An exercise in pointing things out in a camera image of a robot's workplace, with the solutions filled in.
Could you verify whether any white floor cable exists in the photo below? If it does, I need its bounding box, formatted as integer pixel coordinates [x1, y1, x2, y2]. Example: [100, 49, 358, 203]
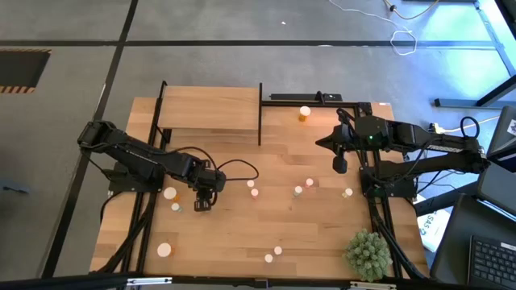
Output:
[327, 0, 418, 57]

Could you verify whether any silver rail bracket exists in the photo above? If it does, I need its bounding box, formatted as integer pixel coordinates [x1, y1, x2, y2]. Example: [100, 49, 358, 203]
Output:
[348, 280, 398, 290]
[126, 275, 173, 287]

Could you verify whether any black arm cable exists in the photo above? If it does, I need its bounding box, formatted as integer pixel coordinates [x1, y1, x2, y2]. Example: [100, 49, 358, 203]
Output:
[460, 115, 481, 140]
[160, 145, 260, 182]

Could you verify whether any black desk leg bar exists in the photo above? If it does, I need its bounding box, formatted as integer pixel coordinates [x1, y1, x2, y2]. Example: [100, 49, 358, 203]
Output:
[414, 180, 481, 218]

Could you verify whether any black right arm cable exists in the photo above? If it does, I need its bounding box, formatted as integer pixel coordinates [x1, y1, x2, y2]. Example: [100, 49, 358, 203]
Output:
[460, 115, 481, 140]

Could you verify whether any yellow power cord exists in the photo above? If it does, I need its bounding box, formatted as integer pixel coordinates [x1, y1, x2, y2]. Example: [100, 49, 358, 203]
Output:
[441, 115, 501, 134]

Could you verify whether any green artificial potted plant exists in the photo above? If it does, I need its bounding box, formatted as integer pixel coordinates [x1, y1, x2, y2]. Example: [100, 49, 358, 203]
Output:
[343, 228, 393, 284]

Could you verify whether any dark grey flat panel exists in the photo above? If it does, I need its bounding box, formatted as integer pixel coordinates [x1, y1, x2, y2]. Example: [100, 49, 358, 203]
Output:
[476, 160, 516, 211]

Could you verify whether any black hazard-striped floor hatch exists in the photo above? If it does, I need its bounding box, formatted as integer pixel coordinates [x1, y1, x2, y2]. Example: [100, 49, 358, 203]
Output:
[0, 48, 52, 95]

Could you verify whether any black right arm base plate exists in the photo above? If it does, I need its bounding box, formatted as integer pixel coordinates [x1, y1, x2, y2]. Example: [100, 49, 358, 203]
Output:
[359, 165, 417, 199]

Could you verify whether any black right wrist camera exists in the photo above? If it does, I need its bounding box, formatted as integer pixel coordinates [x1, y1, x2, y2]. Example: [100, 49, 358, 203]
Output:
[332, 155, 349, 175]

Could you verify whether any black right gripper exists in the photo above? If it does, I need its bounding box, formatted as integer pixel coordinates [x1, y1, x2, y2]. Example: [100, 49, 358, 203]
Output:
[315, 118, 361, 156]

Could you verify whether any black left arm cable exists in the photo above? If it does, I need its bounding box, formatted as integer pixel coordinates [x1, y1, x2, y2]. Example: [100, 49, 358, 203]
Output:
[160, 145, 260, 182]

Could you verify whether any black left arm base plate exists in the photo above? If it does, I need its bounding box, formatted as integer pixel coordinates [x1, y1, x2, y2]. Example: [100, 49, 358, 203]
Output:
[107, 160, 167, 193]

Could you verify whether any black cable bundle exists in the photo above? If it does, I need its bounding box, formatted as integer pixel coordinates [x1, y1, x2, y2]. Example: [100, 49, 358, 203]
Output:
[96, 192, 158, 276]
[367, 196, 431, 281]

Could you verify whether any black metal shelf frame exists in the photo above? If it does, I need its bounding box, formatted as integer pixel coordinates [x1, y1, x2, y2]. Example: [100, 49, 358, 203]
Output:
[148, 80, 264, 147]

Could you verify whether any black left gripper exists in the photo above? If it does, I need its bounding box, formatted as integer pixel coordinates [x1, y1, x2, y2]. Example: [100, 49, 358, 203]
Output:
[188, 159, 227, 213]

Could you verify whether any black laptop with keyboard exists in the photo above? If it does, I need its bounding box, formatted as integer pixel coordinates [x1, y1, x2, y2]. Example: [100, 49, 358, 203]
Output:
[429, 193, 516, 290]

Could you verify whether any black desk frame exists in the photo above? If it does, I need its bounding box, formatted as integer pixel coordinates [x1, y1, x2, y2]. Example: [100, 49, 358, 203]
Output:
[433, 0, 516, 110]

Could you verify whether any yellow floor cable black plug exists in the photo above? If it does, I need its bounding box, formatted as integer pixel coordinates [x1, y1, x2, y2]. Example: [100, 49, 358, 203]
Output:
[381, 0, 441, 21]

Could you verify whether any dark grey laptop lid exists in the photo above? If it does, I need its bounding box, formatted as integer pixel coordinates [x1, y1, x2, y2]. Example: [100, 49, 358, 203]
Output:
[485, 105, 516, 162]

